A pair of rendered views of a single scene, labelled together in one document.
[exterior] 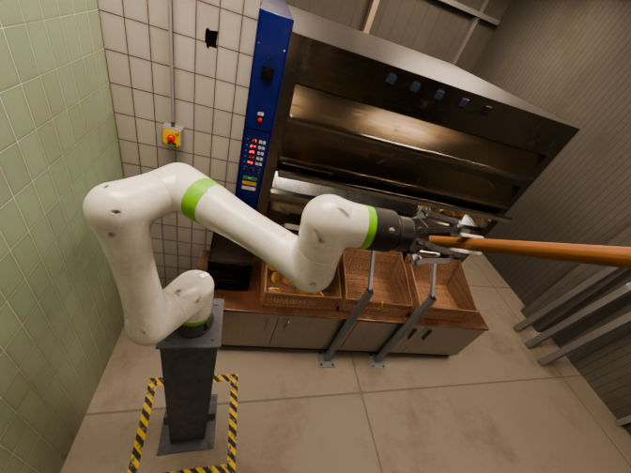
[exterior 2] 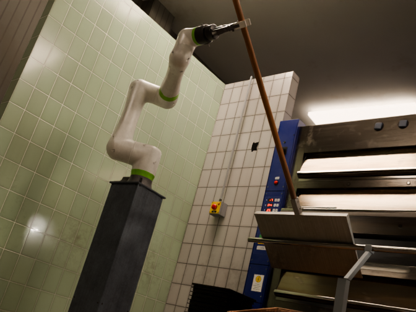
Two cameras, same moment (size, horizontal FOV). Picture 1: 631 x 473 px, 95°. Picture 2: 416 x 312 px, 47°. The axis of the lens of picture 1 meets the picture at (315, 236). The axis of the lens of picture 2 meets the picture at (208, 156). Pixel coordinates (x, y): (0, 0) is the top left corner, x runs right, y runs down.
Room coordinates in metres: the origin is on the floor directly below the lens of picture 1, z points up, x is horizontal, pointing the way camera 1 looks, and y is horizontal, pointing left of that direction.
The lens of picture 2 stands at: (-0.21, -2.04, 0.54)
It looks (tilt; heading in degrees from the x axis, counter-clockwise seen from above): 21 degrees up; 64
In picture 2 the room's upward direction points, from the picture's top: 15 degrees clockwise
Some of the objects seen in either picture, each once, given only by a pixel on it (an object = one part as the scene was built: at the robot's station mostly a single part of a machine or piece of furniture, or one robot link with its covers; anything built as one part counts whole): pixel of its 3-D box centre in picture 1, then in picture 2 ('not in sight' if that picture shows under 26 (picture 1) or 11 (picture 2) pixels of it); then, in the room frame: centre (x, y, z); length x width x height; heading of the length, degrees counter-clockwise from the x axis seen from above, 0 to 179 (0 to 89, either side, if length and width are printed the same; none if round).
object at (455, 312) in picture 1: (437, 286); not in sight; (1.92, -1.13, 0.72); 0.56 x 0.49 x 0.28; 109
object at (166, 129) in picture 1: (173, 135); (218, 208); (1.42, 0.95, 1.46); 0.10 x 0.07 x 0.10; 110
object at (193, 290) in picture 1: (191, 298); (144, 161); (0.57, 0.33, 1.36); 0.16 x 0.13 x 0.19; 161
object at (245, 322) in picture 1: (341, 311); not in sight; (1.65, -0.44, 0.29); 2.42 x 0.56 x 0.58; 110
